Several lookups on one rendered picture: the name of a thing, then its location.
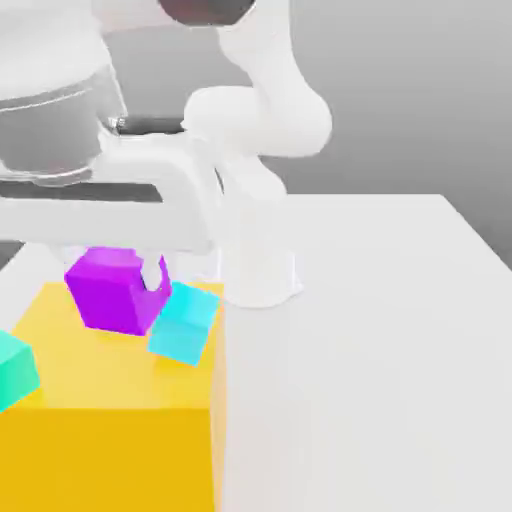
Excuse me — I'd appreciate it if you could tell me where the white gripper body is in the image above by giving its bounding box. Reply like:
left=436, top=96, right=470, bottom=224
left=0, top=134, right=220, bottom=255

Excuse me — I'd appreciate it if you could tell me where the small purple cube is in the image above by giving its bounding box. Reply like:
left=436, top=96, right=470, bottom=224
left=63, top=246, right=174, bottom=337

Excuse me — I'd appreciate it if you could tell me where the small cyan cube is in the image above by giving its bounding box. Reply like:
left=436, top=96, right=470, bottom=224
left=146, top=280, right=222, bottom=368

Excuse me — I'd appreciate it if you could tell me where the small teal cube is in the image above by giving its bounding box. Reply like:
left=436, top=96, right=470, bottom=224
left=0, top=329, right=42, bottom=414

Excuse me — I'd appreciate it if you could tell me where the large yellow box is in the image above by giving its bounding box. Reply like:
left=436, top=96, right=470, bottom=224
left=0, top=280, right=226, bottom=512

